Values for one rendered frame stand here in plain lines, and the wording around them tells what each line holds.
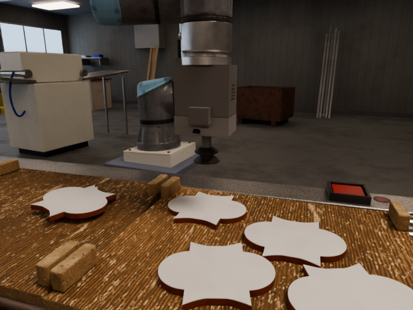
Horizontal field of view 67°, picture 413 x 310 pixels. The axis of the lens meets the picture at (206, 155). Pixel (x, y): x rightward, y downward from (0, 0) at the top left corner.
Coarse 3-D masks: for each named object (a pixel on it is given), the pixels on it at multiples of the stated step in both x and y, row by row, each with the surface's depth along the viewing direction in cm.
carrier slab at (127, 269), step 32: (192, 192) 62; (160, 224) 49; (192, 224) 49; (224, 224) 49; (320, 224) 49; (352, 224) 49; (384, 224) 49; (128, 256) 41; (160, 256) 41; (352, 256) 41; (384, 256) 41; (96, 288) 35; (128, 288) 35; (160, 288) 35
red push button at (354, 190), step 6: (336, 186) 67; (342, 186) 67; (348, 186) 67; (354, 186) 67; (360, 186) 67; (336, 192) 64; (342, 192) 64; (348, 192) 64; (354, 192) 64; (360, 192) 64
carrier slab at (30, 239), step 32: (0, 192) 62; (32, 192) 62; (128, 192) 62; (0, 224) 49; (32, 224) 49; (64, 224) 49; (96, 224) 49; (128, 224) 50; (0, 256) 41; (32, 256) 41; (0, 288) 36; (32, 288) 35
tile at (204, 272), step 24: (168, 264) 37; (192, 264) 37; (216, 264) 37; (240, 264) 37; (264, 264) 37; (168, 288) 34; (192, 288) 33; (216, 288) 33; (240, 288) 33; (264, 288) 34
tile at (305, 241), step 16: (256, 224) 47; (272, 224) 47; (288, 224) 47; (304, 224) 47; (256, 240) 43; (272, 240) 43; (288, 240) 43; (304, 240) 43; (320, 240) 43; (336, 240) 43; (272, 256) 39; (288, 256) 39; (304, 256) 39; (320, 256) 39; (336, 256) 39
